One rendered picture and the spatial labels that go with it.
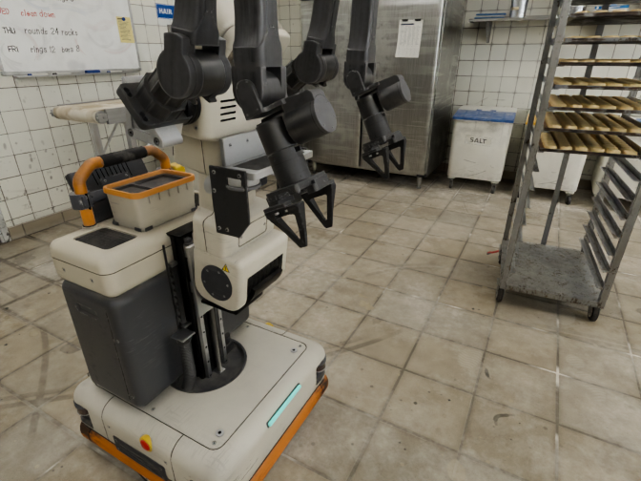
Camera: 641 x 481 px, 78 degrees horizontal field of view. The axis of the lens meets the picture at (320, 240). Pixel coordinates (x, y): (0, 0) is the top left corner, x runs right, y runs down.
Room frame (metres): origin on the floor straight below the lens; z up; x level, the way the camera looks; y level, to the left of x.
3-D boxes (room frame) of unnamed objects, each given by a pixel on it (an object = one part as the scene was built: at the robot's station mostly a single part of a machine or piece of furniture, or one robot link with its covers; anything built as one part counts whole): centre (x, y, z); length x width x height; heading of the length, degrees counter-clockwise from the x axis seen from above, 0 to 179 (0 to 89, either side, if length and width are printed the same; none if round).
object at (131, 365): (1.13, 0.48, 0.59); 0.55 x 0.34 x 0.83; 151
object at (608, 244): (1.95, -1.49, 0.42); 0.64 x 0.03 x 0.03; 156
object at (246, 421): (1.09, 0.40, 0.16); 0.67 x 0.64 x 0.25; 61
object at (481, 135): (4.11, -1.64, 0.38); 0.64 x 0.54 x 0.77; 154
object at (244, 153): (0.95, 0.15, 0.99); 0.28 x 0.16 x 0.22; 151
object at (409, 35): (3.94, -0.78, 1.39); 0.22 x 0.03 x 0.31; 61
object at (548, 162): (3.80, -2.21, 0.38); 0.64 x 0.54 x 0.77; 152
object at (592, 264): (1.95, -1.49, 0.24); 0.64 x 0.03 x 0.03; 156
